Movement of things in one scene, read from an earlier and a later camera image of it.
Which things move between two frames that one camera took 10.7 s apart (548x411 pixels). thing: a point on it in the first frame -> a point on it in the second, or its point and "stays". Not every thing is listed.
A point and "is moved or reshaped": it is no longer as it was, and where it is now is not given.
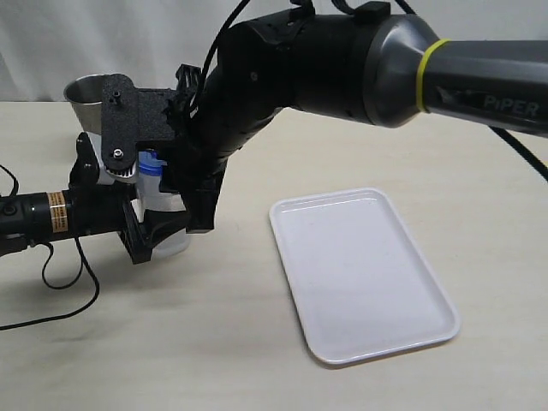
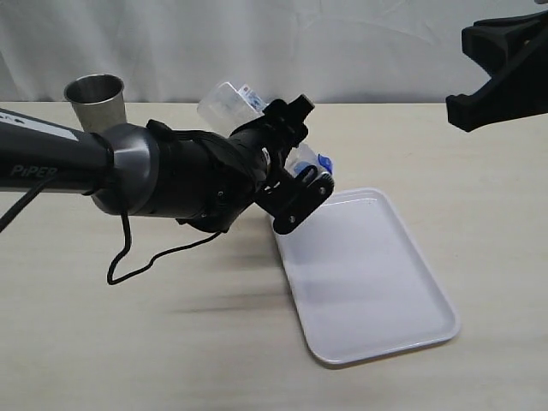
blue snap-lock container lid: (150, 164) is moved or reshaped
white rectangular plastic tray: (360, 283) stays
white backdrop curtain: (45, 44) stays
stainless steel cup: (86, 96) stays
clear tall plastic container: (149, 197) is moved or reshaped
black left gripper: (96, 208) -> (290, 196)
